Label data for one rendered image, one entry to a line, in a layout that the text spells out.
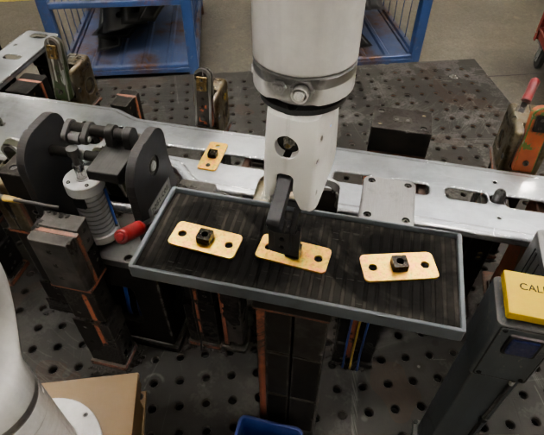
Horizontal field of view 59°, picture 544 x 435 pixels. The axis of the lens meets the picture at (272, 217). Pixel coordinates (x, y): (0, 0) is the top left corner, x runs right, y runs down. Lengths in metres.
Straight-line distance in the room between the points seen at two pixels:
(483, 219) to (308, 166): 0.54
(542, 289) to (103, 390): 0.70
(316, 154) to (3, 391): 0.48
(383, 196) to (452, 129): 0.94
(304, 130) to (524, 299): 0.32
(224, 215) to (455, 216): 0.44
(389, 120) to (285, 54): 0.68
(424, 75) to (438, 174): 0.97
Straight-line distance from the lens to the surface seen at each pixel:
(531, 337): 0.61
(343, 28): 0.36
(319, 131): 0.39
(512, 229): 0.90
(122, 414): 0.91
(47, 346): 1.12
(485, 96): 1.85
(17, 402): 0.71
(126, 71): 3.06
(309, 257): 0.56
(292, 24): 0.35
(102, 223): 0.84
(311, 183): 0.42
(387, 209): 0.71
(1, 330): 0.69
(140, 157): 0.69
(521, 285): 0.60
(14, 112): 1.21
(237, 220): 0.60
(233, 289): 0.53
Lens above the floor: 1.59
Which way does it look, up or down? 46 degrees down
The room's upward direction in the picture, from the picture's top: straight up
